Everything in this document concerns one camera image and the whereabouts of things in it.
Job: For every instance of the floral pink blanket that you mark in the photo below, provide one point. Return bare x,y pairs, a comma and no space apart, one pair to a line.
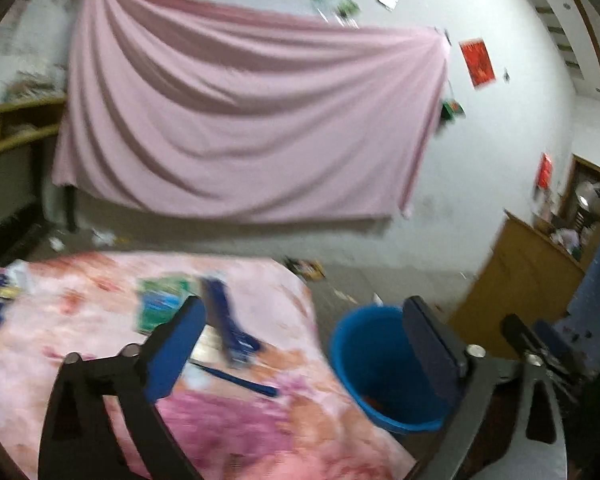
280,435

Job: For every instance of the clutter of small items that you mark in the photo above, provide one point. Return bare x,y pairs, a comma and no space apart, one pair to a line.
562,237

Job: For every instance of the red wall poster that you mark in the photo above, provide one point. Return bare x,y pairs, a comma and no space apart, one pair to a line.
477,62

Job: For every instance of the crumpled white paper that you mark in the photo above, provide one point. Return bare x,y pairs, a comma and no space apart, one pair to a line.
102,237
55,244

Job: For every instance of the pink hanging sheet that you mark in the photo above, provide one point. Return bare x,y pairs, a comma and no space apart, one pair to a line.
240,120

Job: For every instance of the wooden framed shelf unit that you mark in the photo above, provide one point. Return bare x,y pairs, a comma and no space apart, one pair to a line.
577,170

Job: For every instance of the dark packet litter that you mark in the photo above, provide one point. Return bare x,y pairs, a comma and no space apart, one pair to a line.
305,269

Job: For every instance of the white plastic bag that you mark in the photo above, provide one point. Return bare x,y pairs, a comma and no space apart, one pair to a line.
592,195

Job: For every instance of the blue plastic bucket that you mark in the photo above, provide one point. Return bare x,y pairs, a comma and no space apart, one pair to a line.
370,355

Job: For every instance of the thin blue strip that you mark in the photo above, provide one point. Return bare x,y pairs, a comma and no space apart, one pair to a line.
250,385

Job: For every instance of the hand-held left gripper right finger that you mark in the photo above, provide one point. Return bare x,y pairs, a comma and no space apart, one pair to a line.
430,350

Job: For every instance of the small black wall hanging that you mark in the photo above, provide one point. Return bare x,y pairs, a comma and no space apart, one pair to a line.
506,75

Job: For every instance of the red hanging decoration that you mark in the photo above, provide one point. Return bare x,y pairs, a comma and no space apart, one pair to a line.
545,172

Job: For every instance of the green photo poster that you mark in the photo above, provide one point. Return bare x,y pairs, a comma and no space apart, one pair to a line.
332,0

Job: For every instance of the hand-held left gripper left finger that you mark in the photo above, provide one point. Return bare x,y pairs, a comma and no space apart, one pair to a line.
175,350

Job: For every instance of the green cap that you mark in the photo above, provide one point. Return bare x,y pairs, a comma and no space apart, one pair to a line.
451,110

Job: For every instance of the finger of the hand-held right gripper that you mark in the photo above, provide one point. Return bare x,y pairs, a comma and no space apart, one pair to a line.
522,337
555,337

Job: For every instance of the white paper packet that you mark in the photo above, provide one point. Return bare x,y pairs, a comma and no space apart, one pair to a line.
20,275

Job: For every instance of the wooden cabinet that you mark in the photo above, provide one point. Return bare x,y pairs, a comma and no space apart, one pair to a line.
520,290

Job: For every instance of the green snack packet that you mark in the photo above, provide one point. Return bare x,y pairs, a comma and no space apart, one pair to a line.
160,300

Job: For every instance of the wooden desk with shelves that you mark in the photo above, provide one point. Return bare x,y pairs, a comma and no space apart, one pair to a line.
15,135

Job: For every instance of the stack of books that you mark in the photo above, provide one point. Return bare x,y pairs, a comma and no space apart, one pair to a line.
32,85

